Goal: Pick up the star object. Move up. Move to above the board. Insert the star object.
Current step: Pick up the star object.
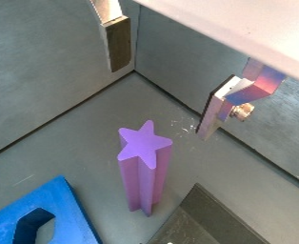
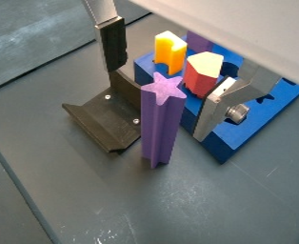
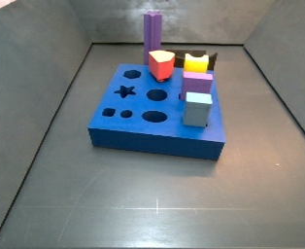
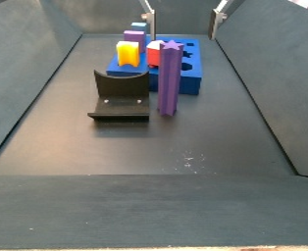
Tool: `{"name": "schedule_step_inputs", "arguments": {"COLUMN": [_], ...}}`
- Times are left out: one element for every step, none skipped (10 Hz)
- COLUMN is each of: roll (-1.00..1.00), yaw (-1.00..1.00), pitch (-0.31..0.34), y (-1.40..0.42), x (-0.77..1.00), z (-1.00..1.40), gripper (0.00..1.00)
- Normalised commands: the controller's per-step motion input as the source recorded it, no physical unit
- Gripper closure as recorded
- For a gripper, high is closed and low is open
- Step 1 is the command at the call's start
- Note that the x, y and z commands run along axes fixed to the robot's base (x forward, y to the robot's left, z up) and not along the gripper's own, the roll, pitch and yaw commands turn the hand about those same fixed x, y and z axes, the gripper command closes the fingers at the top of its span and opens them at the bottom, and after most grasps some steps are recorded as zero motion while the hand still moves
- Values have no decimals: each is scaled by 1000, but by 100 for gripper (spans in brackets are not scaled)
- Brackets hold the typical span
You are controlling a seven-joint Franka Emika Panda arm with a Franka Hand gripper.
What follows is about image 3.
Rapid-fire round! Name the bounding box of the yellow notched peg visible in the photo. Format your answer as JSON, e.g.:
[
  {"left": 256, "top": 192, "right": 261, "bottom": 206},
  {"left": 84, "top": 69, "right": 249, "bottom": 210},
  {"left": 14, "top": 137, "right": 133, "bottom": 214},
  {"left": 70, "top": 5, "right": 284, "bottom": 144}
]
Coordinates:
[{"left": 184, "top": 53, "right": 209, "bottom": 73}]

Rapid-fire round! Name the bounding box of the blue shape-sorting board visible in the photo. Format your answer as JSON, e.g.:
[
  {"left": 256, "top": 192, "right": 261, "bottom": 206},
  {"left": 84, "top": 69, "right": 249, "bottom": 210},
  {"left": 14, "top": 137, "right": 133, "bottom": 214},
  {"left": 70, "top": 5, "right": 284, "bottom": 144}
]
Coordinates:
[{"left": 88, "top": 64, "right": 227, "bottom": 160}]

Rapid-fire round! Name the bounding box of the red peg with cream top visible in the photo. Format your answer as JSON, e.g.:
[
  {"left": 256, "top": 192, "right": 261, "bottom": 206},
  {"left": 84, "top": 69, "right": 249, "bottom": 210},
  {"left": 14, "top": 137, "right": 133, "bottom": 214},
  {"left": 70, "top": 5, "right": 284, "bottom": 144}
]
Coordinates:
[{"left": 149, "top": 50, "right": 176, "bottom": 82}]

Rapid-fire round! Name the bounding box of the black object behind board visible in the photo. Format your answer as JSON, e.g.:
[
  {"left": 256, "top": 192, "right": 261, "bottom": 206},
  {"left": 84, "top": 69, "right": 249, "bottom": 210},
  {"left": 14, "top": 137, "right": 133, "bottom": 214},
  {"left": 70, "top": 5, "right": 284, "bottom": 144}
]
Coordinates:
[{"left": 168, "top": 50, "right": 219, "bottom": 71}]

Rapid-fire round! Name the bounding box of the light blue rectangular peg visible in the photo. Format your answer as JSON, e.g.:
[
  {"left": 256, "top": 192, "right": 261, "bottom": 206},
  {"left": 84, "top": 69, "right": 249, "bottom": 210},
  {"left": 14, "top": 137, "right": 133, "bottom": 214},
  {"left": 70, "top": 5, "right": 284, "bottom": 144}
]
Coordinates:
[{"left": 183, "top": 91, "right": 213, "bottom": 127}]

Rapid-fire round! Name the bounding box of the purple star-shaped peg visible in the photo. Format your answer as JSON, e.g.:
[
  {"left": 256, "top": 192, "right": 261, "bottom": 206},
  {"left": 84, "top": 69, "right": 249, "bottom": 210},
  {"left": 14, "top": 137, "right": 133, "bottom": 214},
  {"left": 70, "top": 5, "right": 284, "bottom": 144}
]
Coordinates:
[{"left": 144, "top": 11, "right": 163, "bottom": 64}]

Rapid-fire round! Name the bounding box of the purple rectangular block peg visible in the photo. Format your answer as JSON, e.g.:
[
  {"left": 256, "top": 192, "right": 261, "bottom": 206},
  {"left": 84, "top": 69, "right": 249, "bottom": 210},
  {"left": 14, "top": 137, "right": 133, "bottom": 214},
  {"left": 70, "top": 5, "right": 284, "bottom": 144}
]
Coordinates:
[{"left": 180, "top": 72, "right": 215, "bottom": 100}]

